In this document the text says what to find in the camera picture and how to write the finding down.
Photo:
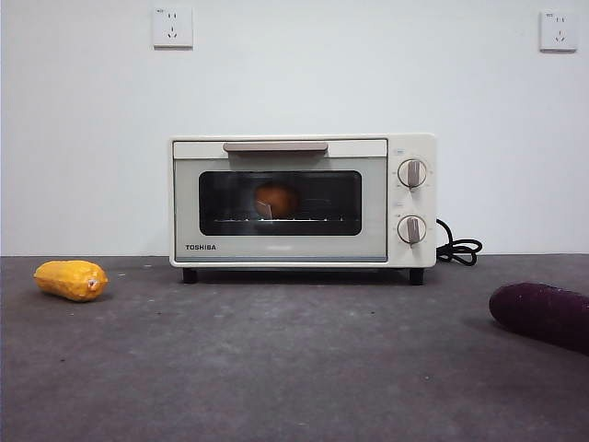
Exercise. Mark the brown round potato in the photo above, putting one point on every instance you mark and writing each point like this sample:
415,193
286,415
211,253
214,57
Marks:
281,199

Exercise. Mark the cream oven knob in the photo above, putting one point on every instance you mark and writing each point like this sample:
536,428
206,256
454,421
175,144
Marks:
412,173
412,229

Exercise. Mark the cream Toshiba toaster oven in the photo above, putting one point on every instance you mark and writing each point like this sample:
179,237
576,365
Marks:
415,202

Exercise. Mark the purple sweet potato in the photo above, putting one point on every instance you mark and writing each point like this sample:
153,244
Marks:
544,315

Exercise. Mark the yellow corn cob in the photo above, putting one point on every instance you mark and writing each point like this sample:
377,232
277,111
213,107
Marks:
65,281

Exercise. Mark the white wall socket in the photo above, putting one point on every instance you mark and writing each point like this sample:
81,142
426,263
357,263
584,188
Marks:
173,27
558,31

